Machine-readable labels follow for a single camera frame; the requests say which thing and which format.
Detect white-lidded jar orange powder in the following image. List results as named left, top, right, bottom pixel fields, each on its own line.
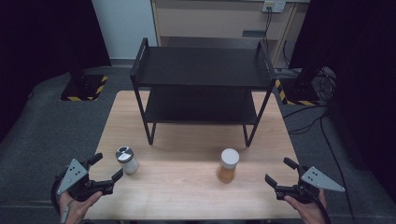
left=216, top=147, right=241, bottom=184

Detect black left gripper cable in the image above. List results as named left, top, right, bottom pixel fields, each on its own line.
left=50, top=175, right=64, bottom=214

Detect dark curtain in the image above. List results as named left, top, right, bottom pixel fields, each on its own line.
left=289, top=0, right=396, bottom=195
left=0, top=0, right=112, bottom=143

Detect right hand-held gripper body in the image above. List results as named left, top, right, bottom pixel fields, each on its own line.
left=275, top=166, right=346, bottom=204

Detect silver-lidded glass jar white powder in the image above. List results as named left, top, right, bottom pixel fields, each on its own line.
left=115, top=146, right=140, bottom=175

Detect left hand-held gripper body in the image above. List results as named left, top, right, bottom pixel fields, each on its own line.
left=56, top=158, right=115, bottom=203

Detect black stand with striped base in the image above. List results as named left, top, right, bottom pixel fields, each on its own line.
left=275, top=66, right=321, bottom=106
left=60, top=55, right=109, bottom=102

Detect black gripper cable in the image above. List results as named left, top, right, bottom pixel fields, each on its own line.
left=50, top=175, right=64, bottom=214
left=312, top=195, right=332, bottom=224

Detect beige wooden cabinet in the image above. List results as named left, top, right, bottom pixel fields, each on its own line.
left=150, top=0, right=311, bottom=68

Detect person's right hand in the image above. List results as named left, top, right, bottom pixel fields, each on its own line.
left=283, top=189, right=328, bottom=224

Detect grey wrist strap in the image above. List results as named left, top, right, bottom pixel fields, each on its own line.
left=61, top=200, right=75, bottom=224

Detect long black floor cable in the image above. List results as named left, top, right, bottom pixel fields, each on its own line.
left=319, top=115, right=357, bottom=224

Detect white wall socket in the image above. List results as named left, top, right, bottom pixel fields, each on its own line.
left=262, top=0, right=287, bottom=14

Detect black two-tier metal shelf rack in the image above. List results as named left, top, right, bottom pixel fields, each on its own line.
left=130, top=36, right=277, bottom=147

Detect black cables from wall socket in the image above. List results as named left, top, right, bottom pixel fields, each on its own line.
left=263, top=7, right=273, bottom=43

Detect person's left hand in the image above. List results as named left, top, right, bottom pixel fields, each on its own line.
left=59, top=190, right=103, bottom=224

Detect tangle of black cables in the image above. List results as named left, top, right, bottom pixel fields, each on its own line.
left=313, top=66, right=338, bottom=105

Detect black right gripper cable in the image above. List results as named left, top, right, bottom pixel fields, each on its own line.
left=312, top=195, right=332, bottom=224

